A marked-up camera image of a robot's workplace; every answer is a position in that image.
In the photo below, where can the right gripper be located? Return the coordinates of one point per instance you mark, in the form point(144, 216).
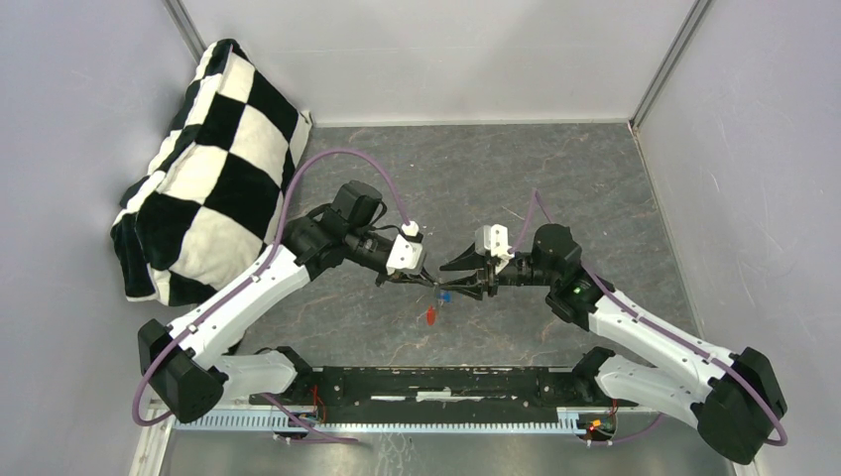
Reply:
point(468, 260)

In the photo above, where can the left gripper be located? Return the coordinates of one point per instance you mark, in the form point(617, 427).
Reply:
point(428, 280)

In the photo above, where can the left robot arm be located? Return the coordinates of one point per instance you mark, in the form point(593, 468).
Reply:
point(186, 362)

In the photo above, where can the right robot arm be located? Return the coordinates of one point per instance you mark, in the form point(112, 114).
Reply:
point(733, 399)

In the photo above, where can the left electronics board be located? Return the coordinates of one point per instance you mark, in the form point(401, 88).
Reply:
point(315, 415)

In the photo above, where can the electronics board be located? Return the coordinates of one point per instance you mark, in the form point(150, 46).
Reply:
point(315, 415)
point(602, 430)

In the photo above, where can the right electronics board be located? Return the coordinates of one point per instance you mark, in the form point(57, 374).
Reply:
point(602, 430)

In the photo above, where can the black white checkered pillow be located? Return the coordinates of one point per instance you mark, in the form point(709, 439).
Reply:
point(210, 200)

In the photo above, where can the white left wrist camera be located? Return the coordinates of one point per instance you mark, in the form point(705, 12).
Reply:
point(407, 253)

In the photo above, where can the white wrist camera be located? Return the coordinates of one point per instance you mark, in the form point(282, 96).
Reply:
point(407, 253)
point(493, 240)

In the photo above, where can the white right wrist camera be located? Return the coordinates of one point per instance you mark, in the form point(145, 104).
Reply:
point(493, 240)

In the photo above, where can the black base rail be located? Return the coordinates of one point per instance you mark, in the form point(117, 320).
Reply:
point(442, 394)

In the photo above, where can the white toothed cable duct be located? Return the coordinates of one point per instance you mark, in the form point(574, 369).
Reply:
point(272, 419)

